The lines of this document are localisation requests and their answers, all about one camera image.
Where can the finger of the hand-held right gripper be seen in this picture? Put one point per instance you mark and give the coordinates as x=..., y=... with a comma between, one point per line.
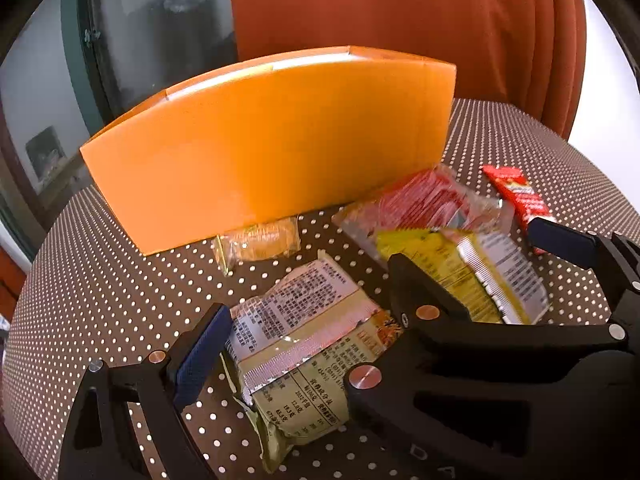
x=415, y=290
x=560, y=240

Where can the small yellow snack packet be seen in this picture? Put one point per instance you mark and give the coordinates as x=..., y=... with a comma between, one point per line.
x=450, y=270

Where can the window latch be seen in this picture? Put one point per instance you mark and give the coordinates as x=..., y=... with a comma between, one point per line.
x=91, y=37

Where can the orange cardboard box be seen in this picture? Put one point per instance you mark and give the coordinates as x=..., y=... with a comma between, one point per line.
x=275, y=150

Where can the brown polka-dot tablecloth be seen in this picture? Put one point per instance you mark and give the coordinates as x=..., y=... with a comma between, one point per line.
x=125, y=285

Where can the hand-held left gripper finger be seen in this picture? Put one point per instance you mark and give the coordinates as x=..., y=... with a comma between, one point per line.
x=202, y=355

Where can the narrow red curtain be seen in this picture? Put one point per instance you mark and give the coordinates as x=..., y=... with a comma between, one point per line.
x=10, y=280

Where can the wide red curtain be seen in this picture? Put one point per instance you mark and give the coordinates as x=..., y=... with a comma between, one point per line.
x=400, y=10

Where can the small red sachet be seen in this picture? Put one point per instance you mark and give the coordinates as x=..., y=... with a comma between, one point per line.
x=515, y=190

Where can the red clear snack packet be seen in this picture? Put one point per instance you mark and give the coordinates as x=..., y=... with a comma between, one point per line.
x=425, y=200

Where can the green framed glass window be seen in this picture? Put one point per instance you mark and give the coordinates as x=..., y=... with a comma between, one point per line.
x=150, y=35

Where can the green white snack packet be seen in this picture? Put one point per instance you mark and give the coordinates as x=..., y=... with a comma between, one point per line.
x=300, y=320

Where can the small orange clear packet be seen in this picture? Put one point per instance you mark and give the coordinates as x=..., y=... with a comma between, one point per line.
x=260, y=242

